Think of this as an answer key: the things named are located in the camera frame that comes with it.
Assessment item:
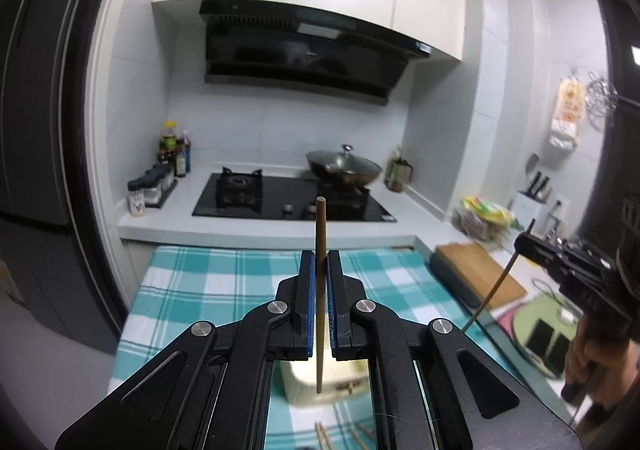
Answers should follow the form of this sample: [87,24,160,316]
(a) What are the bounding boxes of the wooden chopstick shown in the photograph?
[314,197,326,395]
[314,422,329,450]
[318,423,335,450]
[350,423,375,450]
[461,218,536,333]

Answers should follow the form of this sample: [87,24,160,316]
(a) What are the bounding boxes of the person right hand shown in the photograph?
[564,315,639,410]

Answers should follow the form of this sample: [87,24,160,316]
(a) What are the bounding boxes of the green mat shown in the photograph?
[512,294,582,380]

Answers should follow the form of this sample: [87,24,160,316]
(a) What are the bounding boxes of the left black phone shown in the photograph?
[525,319,553,359]

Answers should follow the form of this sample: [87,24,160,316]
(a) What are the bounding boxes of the cream utensil holder box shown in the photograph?
[278,359,371,412]

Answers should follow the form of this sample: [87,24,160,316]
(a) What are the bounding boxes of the white knife block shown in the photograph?
[511,191,548,233]

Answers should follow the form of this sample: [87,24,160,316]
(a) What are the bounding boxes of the wooden cutting board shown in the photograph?
[428,243,502,309]

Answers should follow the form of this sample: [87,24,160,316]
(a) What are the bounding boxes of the bag of produce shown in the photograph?
[451,196,520,252]

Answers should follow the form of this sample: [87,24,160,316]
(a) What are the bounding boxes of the wok with glass lid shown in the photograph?
[306,145,382,187]

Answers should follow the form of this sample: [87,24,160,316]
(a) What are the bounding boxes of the black gas cooktop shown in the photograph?
[193,167,396,223]

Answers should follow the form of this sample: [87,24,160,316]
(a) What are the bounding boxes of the teal checked tablecloth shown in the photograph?
[106,244,551,450]

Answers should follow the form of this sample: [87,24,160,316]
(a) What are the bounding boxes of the metal steamer rack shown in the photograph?
[585,71,618,132]

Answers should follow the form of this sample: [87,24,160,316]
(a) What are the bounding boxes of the spice jar rack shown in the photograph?
[127,163,178,217]

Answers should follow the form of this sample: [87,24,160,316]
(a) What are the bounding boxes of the sauce bottles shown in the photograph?
[156,121,191,177]

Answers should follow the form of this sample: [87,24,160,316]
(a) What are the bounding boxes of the black range hood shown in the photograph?
[200,0,432,106]

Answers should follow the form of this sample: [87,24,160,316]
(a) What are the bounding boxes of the dark refrigerator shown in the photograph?
[1,0,125,353]

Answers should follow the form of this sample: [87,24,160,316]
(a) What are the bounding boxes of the hanging bag on wall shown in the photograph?
[549,77,586,151]

